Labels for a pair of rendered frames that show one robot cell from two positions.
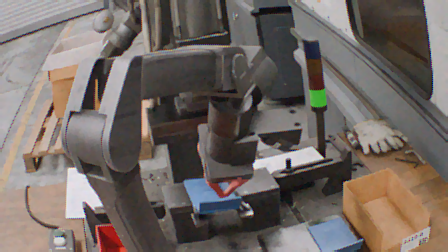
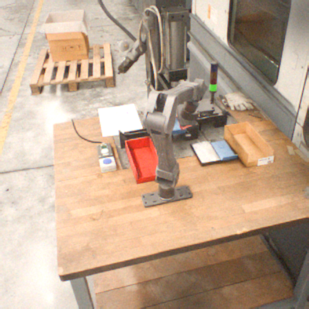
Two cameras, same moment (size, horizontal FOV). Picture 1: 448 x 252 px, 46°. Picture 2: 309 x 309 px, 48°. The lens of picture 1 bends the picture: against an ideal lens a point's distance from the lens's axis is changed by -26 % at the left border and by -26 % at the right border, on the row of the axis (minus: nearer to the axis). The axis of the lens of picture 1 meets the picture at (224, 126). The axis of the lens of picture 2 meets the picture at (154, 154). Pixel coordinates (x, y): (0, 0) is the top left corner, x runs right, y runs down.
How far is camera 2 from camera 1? 0.51 m
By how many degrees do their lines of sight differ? 16
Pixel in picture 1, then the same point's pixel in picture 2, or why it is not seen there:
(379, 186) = (241, 128)
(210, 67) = (191, 93)
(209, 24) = (181, 64)
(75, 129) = (150, 118)
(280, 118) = (207, 105)
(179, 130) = not seen: hidden behind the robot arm
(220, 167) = (185, 121)
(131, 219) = (165, 147)
